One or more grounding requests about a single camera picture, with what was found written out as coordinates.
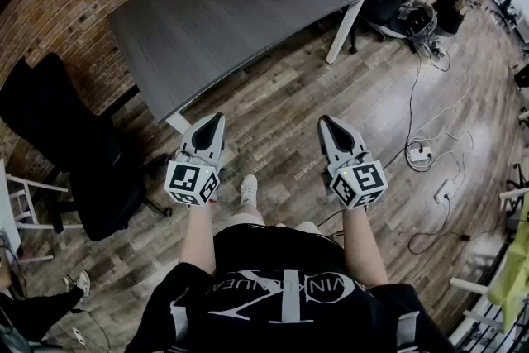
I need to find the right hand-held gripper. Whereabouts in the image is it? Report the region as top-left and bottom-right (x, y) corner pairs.
(317, 116), (388, 211)

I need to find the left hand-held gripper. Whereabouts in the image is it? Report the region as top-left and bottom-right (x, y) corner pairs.
(164, 113), (226, 208)

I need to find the person's left forearm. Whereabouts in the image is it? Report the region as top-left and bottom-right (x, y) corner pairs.
(178, 201), (219, 277)

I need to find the person's right forearm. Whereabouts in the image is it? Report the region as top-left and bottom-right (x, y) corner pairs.
(341, 205), (390, 289)

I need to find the white table leg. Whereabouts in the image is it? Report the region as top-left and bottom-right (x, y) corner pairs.
(164, 111), (193, 136)
(325, 0), (367, 65)

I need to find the person's white shoe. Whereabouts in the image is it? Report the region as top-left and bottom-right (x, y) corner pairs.
(240, 174), (259, 207)

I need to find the white square power strip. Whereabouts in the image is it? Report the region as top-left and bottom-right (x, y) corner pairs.
(407, 142), (434, 169)

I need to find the person's left leg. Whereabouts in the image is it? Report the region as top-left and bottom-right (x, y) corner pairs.
(230, 202), (265, 227)

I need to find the person's leg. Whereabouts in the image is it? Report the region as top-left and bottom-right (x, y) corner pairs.
(0, 284), (83, 344)
(230, 202), (265, 227)
(284, 220), (322, 235)

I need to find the person's right leg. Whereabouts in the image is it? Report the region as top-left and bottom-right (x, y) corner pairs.
(284, 220), (322, 235)

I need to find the person's black printed shirt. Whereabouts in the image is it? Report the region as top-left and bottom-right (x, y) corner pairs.
(123, 225), (455, 353)

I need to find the black padded office chair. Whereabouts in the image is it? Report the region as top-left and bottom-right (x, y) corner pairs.
(0, 52), (173, 243)

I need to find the grey round device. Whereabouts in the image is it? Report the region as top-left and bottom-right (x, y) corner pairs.
(397, 2), (439, 40)

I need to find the white metal rack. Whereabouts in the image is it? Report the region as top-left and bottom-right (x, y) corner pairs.
(448, 276), (529, 353)

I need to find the yellow-green cloth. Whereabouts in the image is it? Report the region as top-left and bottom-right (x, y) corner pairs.
(487, 193), (529, 336)

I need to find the long black floor cable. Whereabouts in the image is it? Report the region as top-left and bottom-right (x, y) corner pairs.
(382, 49), (422, 174)

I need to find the black power adapter cable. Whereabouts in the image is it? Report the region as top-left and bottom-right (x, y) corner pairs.
(407, 198), (472, 256)

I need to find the white shelf frame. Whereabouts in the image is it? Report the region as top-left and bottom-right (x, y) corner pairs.
(6, 173), (83, 264)

